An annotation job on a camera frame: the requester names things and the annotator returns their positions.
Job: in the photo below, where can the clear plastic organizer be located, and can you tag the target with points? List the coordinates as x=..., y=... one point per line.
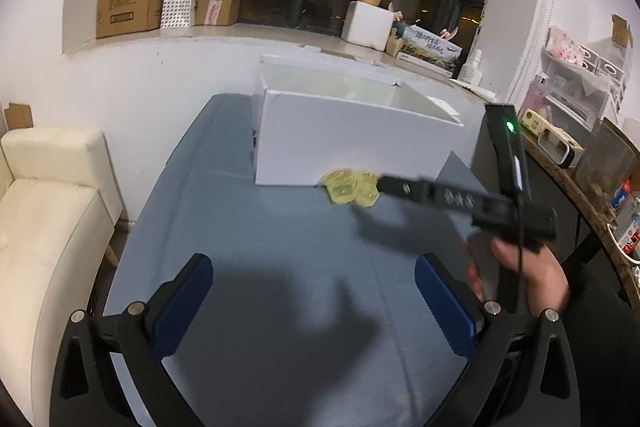
x=590, y=92

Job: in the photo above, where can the person's right forearm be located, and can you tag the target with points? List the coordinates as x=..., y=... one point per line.
x=600, y=347

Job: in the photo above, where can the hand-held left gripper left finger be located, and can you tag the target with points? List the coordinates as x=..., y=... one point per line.
x=182, y=302

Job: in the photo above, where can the white foam box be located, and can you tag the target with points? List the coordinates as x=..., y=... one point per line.
x=367, y=24

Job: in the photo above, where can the small cardboard piece on wall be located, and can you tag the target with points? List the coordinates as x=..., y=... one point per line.
x=621, y=30

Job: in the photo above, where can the brown transparent container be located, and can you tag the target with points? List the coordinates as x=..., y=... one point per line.
x=607, y=162

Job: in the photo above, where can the pale yellow jelly cup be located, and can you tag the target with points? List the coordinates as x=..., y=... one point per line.
x=340, y=189
x=367, y=192

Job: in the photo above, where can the pink floral pouch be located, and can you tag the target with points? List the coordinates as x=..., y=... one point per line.
x=567, y=49

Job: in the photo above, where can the white plastic bottle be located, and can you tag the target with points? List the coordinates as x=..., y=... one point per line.
x=471, y=67

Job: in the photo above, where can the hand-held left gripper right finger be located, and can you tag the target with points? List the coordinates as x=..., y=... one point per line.
x=445, y=302

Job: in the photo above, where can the white cardboard box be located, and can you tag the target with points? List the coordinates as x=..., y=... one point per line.
x=340, y=142

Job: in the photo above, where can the brown cardboard piece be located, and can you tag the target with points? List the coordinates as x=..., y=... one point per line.
x=17, y=117

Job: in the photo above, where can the cream leather sofa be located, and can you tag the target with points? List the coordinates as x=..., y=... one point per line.
x=45, y=232

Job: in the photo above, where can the wooden side counter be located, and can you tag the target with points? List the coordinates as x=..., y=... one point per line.
x=565, y=187

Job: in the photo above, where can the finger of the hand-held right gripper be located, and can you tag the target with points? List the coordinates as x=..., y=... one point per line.
x=435, y=194

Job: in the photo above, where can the person's right hand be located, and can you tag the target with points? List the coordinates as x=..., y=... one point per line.
x=545, y=279

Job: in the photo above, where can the cream box with green label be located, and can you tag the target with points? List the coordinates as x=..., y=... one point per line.
x=547, y=137

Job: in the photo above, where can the blue-grey tablecloth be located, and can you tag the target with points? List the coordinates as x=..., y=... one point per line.
x=280, y=257

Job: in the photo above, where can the flat box with landscape print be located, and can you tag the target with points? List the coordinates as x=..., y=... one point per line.
x=430, y=49

